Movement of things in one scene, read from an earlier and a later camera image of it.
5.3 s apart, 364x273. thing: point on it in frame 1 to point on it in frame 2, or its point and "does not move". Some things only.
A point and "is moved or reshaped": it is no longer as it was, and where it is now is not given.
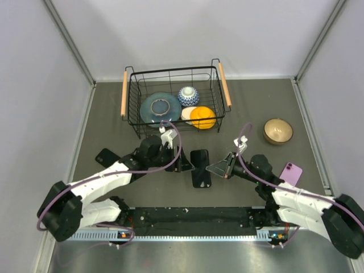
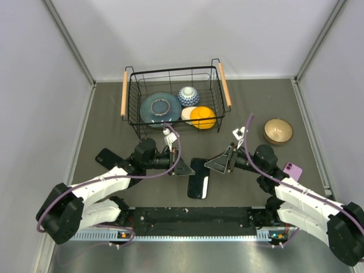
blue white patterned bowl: x=188 y=96 does not move
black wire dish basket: x=193 y=99 does not move
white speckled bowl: x=185 y=114 does not move
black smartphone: x=199 y=159 is moved or reshaped
